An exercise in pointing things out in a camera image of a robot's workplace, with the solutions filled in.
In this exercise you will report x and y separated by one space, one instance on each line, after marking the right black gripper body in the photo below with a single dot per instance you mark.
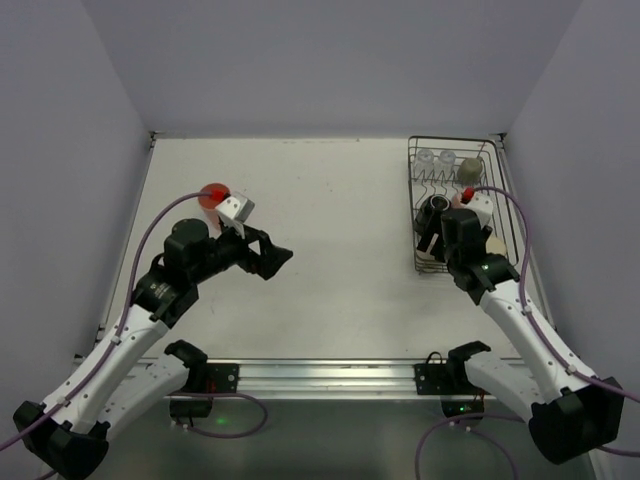
433 232

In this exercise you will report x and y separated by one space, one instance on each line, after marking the left clear glass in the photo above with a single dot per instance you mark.
423 161

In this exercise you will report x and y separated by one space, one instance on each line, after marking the aluminium mounting rail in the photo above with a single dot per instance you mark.
325 377

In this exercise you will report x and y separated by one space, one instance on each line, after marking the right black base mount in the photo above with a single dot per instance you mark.
435 377

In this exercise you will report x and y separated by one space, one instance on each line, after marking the pink ceramic mug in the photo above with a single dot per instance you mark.
457 201

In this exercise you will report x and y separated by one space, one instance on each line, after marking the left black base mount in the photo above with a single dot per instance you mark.
220 380

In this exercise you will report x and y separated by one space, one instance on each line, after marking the clear glass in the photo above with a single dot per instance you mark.
423 161
445 162

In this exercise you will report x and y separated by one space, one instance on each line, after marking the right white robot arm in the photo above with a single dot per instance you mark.
568 409

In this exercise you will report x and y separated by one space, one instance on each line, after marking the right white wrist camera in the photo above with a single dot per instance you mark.
483 207

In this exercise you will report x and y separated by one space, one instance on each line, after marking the beige plastic cup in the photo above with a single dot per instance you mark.
495 245

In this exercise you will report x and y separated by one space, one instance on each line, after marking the wire dish rack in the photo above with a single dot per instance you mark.
494 182

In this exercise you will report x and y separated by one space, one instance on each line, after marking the black mug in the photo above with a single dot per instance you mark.
428 218

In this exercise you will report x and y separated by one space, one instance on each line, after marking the right clear glass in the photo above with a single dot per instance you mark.
445 162

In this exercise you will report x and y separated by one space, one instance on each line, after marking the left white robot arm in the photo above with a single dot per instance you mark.
70 429

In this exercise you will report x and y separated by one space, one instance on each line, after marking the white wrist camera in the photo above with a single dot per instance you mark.
234 211
483 207

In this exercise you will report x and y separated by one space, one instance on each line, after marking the grey-green ceramic cup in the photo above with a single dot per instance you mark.
470 171

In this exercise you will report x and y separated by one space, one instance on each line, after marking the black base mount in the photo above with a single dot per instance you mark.
220 380
435 377

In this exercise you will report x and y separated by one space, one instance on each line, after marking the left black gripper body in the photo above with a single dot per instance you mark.
251 248

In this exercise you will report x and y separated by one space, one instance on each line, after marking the tall pink plastic cup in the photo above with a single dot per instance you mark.
215 194

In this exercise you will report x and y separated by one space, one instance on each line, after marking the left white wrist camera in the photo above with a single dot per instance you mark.
234 211

